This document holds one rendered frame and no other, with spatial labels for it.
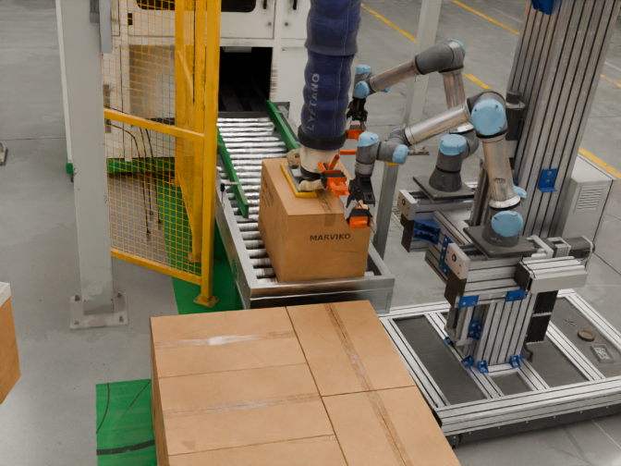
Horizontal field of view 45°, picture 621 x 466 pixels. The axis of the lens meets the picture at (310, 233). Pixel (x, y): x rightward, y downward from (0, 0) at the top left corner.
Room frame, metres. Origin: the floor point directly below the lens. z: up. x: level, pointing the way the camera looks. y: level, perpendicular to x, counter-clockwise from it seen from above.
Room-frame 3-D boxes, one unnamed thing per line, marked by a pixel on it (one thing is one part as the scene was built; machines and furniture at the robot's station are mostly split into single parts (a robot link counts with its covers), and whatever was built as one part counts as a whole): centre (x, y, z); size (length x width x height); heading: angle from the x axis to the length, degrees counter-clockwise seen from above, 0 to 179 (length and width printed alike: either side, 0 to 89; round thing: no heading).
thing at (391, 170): (3.59, -0.39, 0.50); 0.07 x 0.07 x 1.00; 18
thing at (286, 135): (4.42, 0.12, 0.60); 1.60 x 0.10 x 0.09; 18
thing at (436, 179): (3.15, -0.60, 1.09); 0.15 x 0.15 x 0.10
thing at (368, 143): (2.68, -0.19, 1.38); 0.09 x 0.08 x 0.11; 78
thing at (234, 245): (3.90, 0.58, 0.50); 2.31 x 0.05 x 0.19; 18
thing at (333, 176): (2.99, -0.08, 1.08); 0.10 x 0.08 x 0.06; 107
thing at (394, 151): (2.67, -0.29, 1.38); 0.11 x 0.11 x 0.08; 78
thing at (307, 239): (3.21, 0.00, 0.75); 0.60 x 0.40 x 0.40; 17
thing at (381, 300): (2.89, -0.09, 0.48); 0.70 x 0.03 x 0.15; 108
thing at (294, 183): (3.20, 0.09, 0.97); 0.34 x 0.10 x 0.05; 17
